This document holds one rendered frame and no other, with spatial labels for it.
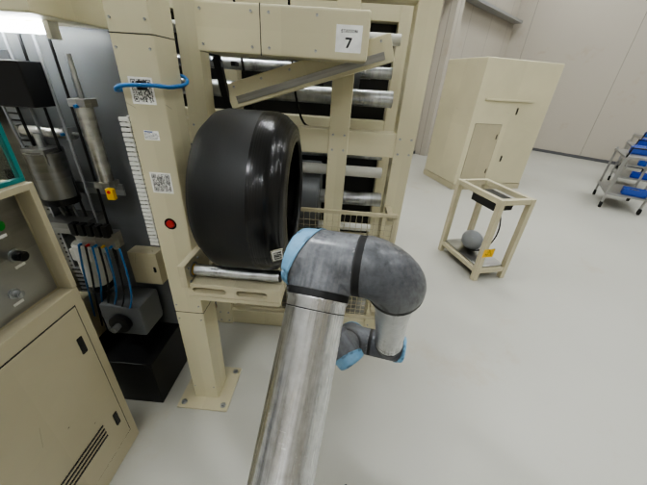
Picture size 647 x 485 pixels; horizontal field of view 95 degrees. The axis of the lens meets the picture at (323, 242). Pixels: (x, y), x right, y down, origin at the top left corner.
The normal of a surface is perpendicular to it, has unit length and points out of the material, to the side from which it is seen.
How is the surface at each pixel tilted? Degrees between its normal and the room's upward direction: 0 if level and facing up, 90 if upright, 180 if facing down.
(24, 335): 90
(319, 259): 50
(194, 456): 0
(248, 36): 90
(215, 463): 0
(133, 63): 90
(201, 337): 90
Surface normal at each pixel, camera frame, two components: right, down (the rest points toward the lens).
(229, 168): -0.03, -0.05
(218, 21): -0.07, 0.48
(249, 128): 0.02, -0.51
